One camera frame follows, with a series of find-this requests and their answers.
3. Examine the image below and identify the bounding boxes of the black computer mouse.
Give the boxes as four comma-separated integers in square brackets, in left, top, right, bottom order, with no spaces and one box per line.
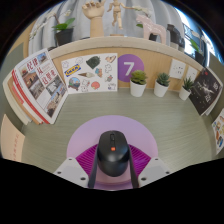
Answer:
[96,130,131,177]

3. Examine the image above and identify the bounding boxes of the pink horse figure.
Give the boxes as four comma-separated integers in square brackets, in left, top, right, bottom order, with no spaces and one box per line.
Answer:
[135,13,168,46]

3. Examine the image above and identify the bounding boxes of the black horse figure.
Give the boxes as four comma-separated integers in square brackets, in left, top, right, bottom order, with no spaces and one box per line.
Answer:
[166,23,186,51]

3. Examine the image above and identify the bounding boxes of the colourful sticker card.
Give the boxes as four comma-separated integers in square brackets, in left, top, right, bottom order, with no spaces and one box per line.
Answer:
[211,108,224,156]

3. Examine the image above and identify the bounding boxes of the round purple number sticker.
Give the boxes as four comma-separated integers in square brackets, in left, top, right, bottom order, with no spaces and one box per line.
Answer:
[117,53,146,83]

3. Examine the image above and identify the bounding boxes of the red book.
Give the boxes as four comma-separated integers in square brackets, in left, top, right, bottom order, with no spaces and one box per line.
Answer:
[10,68,44,125]

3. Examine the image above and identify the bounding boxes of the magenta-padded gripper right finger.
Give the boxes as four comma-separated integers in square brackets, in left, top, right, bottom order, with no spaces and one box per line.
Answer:
[128,143,172,189]

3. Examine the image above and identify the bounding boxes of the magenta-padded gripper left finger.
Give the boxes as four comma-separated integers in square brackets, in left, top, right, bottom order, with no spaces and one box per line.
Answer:
[53,143,99,189]

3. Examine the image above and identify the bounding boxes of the photo-cover book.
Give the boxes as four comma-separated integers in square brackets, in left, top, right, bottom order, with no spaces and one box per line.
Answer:
[11,48,69,125]

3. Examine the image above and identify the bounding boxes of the wooden mannequin figure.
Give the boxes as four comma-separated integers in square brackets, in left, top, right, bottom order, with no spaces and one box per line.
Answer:
[106,0,134,37]

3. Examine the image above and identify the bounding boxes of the small potted succulent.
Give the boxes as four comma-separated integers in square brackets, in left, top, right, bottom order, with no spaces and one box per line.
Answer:
[129,69,148,98]
[153,72,171,98]
[178,77,195,102]

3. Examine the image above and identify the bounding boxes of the white orchid flowers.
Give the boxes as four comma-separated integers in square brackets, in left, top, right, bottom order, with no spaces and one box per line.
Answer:
[131,4,153,29]

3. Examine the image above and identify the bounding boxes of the brown cork-cover book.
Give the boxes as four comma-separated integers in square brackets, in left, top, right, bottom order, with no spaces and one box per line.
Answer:
[7,76,38,126]

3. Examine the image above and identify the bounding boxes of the white sticker sheet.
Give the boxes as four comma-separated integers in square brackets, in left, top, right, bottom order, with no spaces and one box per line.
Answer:
[60,52,119,95]

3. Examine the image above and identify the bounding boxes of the beige book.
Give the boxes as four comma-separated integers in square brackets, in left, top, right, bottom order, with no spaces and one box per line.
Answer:
[0,113,26,163]

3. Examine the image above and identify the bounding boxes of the purple mouse pad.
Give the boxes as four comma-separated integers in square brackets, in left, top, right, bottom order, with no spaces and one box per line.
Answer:
[66,114,159,191]

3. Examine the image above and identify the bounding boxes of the black-cover book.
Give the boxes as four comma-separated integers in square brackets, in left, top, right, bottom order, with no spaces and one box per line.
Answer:
[188,67,223,117]

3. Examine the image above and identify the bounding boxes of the green plant in black pot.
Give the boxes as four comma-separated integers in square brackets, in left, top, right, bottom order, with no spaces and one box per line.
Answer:
[184,26,209,68]

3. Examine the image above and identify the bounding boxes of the grey curtain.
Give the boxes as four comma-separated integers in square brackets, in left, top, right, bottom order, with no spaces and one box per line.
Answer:
[29,0,188,41]

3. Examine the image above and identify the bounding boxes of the white orchid in black pot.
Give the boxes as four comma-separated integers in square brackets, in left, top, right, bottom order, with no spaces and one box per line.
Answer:
[28,9,77,48]

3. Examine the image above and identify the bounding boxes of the wooden hand model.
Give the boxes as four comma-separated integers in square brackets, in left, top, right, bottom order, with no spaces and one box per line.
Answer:
[81,0,107,38]

